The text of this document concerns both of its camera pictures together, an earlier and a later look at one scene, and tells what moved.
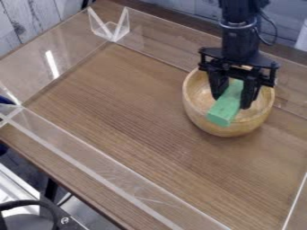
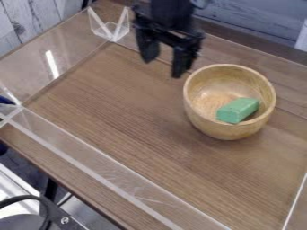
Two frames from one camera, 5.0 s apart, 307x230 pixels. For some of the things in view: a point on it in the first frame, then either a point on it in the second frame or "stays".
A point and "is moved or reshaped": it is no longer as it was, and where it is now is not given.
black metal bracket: x=67 y=223 stays
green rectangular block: x=227 y=104 is moved or reshaped
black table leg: x=51 y=190 stays
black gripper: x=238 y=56 to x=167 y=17
